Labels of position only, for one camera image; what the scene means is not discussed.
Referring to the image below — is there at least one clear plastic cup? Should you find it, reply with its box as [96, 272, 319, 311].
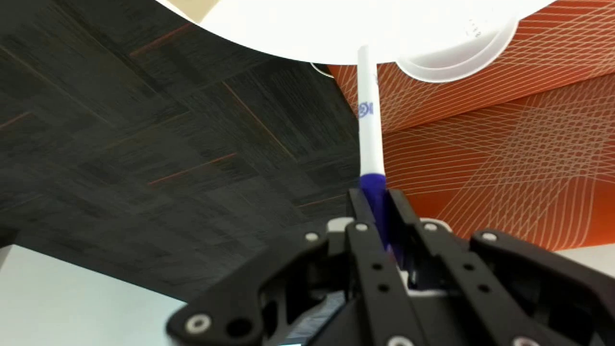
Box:
[392, 20, 519, 86]

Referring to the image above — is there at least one blue marker with white barrel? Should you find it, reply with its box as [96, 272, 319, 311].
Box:
[354, 42, 404, 265]

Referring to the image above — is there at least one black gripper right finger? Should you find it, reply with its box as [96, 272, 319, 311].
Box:
[387, 188, 615, 346]

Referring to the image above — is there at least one brown cardboard piece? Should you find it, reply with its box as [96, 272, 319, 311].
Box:
[168, 0, 225, 24]

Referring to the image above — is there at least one orange patterned armchair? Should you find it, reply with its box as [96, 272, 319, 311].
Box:
[325, 0, 615, 253]

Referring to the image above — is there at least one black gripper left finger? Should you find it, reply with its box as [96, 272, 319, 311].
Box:
[166, 186, 431, 346]

